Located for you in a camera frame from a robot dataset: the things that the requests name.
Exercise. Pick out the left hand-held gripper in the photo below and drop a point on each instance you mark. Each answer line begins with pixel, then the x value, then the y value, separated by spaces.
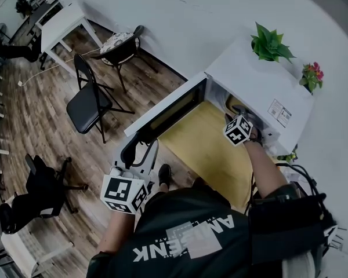
pixel 119 190

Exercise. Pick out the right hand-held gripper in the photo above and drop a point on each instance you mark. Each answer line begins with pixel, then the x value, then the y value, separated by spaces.
pixel 237 130

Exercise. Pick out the white microwave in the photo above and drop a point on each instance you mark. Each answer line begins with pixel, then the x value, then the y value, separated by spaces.
pixel 249 80

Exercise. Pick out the person's left forearm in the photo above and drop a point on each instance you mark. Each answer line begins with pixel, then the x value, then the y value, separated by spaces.
pixel 119 230

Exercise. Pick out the person's right forearm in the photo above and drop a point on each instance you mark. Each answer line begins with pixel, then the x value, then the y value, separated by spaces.
pixel 264 166

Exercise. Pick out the person's black shoe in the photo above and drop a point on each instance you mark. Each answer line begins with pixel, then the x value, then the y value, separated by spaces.
pixel 164 175

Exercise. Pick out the yellow wooden table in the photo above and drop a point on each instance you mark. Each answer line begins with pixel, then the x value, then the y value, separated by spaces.
pixel 208 149

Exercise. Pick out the small yellow flower plant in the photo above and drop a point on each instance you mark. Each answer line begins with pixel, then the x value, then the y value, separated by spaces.
pixel 288 155

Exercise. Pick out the person's dark printed T-shirt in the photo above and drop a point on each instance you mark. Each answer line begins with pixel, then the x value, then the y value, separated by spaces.
pixel 174 213

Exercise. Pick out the black folding chair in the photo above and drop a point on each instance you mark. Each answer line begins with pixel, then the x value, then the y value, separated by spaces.
pixel 85 109

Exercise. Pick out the green leafy potted plant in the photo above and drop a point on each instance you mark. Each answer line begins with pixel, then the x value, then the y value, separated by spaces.
pixel 268 43

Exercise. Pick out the pink flowering potted plant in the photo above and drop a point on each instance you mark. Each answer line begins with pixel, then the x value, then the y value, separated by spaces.
pixel 311 75

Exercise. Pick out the black office chair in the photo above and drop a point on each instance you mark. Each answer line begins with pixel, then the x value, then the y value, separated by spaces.
pixel 20 52
pixel 40 181

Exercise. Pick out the chair with patterned cushion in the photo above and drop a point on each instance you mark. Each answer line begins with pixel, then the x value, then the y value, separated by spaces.
pixel 119 43

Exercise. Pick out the black backpack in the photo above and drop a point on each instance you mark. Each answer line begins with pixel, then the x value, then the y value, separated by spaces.
pixel 284 227

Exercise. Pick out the white low table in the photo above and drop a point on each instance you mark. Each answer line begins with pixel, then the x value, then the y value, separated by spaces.
pixel 20 250

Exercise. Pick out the standing fan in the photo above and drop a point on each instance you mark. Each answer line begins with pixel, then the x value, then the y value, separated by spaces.
pixel 1 29

